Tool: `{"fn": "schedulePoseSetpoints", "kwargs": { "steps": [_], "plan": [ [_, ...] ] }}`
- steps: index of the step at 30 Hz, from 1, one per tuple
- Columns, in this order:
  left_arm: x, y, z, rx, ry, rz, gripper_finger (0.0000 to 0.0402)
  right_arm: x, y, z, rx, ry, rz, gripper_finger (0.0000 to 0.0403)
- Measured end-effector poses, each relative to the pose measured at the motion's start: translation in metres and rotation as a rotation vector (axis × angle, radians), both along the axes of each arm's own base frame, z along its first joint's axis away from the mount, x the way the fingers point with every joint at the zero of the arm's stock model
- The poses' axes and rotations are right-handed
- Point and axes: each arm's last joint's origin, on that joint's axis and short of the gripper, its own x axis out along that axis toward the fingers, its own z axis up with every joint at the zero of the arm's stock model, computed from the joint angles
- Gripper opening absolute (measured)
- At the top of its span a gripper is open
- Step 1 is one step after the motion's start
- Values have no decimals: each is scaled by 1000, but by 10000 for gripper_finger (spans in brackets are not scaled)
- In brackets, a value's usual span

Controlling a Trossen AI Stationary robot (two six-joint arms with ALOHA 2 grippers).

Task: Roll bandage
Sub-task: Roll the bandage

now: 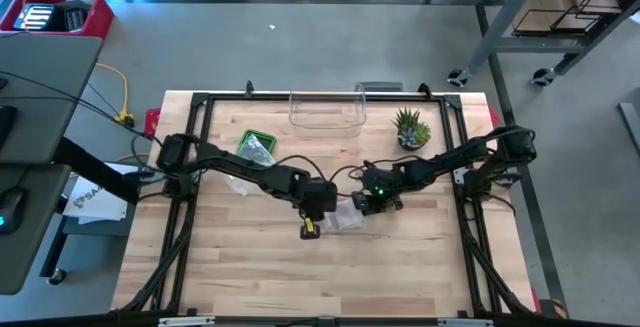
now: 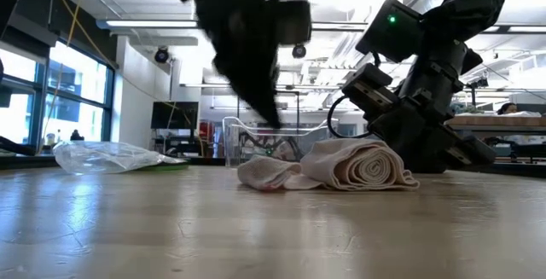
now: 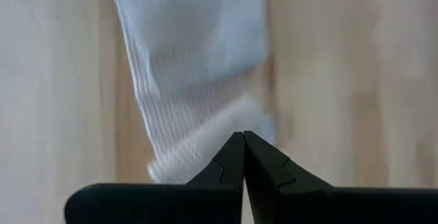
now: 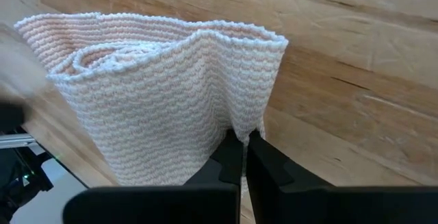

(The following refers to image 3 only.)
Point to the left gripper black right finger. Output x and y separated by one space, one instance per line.
342 205

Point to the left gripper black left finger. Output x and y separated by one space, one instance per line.
161 203

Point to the white elastic bandage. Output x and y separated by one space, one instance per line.
191 63

